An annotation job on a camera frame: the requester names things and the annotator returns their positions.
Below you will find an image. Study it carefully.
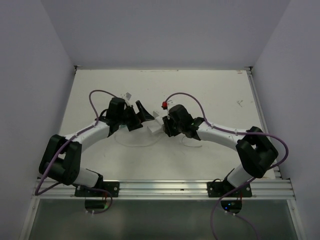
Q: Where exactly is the thin white cable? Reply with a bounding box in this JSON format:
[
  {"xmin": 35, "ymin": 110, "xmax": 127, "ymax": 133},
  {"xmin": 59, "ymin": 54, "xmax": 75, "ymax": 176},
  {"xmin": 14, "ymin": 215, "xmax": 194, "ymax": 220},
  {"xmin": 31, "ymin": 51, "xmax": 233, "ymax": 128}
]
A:
[{"xmin": 181, "ymin": 136, "xmax": 203, "ymax": 149}]

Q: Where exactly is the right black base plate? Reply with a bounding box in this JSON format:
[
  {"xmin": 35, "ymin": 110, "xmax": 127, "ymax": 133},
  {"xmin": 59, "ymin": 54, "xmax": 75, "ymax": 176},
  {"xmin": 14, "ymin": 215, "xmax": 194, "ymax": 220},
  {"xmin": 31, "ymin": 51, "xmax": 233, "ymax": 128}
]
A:
[{"xmin": 206, "ymin": 179, "xmax": 253, "ymax": 198}]

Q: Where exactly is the aluminium right side rail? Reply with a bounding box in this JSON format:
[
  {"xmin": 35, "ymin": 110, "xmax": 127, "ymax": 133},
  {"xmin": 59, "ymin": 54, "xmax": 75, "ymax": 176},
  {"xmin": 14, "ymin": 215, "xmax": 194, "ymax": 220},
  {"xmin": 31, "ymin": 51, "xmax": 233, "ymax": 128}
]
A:
[{"xmin": 244, "ymin": 66, "xmax": 283, "ymax": 180}]

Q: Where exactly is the aluminium front rail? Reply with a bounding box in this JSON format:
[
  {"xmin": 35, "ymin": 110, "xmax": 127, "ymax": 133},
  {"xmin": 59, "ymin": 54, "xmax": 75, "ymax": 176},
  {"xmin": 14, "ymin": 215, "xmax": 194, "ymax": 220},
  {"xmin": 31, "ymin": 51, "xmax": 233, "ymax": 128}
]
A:
[{"xmin": 34, "ymin": 178, "xmax": 296, "ymax": 200}]

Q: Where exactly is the white cube power socket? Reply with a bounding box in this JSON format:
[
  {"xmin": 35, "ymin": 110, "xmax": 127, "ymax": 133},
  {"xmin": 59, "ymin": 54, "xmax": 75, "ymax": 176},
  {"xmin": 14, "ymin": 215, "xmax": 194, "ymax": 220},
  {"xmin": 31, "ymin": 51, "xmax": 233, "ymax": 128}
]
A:
[{"xmin": 152, "ymin": 111, "xmax": 164, "ymax": 126}]

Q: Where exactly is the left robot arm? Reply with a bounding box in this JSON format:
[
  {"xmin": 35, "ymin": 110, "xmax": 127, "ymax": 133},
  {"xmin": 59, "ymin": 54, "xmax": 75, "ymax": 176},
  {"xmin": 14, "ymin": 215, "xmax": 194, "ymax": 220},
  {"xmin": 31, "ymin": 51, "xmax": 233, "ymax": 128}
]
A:
[{"xmin": 38, "ymin": 97, "xmax": 155, "ymax": 197}]

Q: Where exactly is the white grey USB cable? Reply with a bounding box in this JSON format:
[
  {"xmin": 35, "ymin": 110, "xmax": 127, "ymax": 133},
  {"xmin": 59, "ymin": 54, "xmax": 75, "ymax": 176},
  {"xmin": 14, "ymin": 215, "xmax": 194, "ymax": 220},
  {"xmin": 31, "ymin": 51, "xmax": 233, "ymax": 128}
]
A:
[{"xmin": 113, "ymin": 132, "xmax": 161, "ymax": 148}]

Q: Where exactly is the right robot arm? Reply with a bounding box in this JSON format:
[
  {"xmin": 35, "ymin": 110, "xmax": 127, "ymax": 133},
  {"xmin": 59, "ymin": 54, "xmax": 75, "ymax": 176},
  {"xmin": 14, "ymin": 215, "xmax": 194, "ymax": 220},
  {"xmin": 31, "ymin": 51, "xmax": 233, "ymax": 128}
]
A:
[{"xmin": 162, "ymin": 101, "xmax": 279, "ymax": 197}]

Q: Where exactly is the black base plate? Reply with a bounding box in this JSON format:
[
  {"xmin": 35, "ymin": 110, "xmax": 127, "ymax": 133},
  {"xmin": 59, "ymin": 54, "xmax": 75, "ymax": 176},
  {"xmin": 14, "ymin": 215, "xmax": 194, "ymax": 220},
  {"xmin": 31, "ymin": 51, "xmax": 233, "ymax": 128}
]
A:
[
  {"xmin": 206, "ymin": 179, "xmax": 253, "ymax": 198},
  {"xmin": 74, "ymin": 181, "xmax": 120, "ymax": 198}
]

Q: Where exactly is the white rectangular power adapter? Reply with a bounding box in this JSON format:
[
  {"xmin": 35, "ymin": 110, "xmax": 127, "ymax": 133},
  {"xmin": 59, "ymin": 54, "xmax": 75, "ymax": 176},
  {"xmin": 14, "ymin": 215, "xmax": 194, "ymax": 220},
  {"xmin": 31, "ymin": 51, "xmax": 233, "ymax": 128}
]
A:
[{"xmin": 147, "ymin": 125, "xmax": 163, "ymax": 135}]

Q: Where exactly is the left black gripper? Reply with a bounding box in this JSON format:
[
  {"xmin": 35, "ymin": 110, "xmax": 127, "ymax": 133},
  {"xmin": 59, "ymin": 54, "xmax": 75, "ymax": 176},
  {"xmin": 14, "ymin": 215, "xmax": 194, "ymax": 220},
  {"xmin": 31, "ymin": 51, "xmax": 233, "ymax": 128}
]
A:
[{"xmin": 117, "ymin": 100, "xmax": 154, "ymax": 131}]

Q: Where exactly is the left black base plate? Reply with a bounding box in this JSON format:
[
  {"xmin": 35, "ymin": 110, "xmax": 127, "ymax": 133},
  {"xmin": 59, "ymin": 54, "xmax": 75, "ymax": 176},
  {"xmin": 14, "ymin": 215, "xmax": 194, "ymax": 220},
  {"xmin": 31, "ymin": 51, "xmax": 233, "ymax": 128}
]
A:
[{"xmin": 74, "ymin": 181, "xmax": 120, "ymax": 198}]

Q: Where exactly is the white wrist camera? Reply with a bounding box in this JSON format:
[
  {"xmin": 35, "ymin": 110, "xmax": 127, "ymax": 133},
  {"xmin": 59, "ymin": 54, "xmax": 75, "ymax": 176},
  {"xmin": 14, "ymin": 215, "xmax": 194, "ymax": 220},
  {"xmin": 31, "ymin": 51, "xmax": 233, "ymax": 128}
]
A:
[
  {"xmin": 161, "ymin": 100, "xmax": 174, "ymax": 111},
  {"xmin": 121, "ymin": 92, "xmax": 132, "ymax": 107}
]

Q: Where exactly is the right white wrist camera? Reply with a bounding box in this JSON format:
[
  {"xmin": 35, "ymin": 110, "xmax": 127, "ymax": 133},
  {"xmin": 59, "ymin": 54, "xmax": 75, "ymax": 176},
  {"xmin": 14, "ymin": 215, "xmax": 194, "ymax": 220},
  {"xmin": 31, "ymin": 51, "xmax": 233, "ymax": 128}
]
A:
[{"xmin": 161, "ymin": 100, "xmax": 174, "ymax": 111}]

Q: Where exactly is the aluminium rail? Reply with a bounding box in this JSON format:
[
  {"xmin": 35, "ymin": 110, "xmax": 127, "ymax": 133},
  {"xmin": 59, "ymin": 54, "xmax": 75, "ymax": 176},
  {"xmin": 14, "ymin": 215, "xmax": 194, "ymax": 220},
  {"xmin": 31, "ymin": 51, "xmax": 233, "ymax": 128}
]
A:
[
  {"xmin": 34, "ymin": 178, "xmax": 296, "ymax": 200},
  {"xmin": 244, "ymin": 66, "xmax": 283, "ymax": 180}
]

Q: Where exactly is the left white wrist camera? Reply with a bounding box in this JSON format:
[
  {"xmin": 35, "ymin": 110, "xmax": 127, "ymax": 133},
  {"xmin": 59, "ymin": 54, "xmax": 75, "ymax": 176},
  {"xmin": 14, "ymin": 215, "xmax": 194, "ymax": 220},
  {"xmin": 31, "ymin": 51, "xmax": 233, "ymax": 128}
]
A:
[{"xmin": 121, "ymin": 92, "xmax": 132, "ymax": 107}]

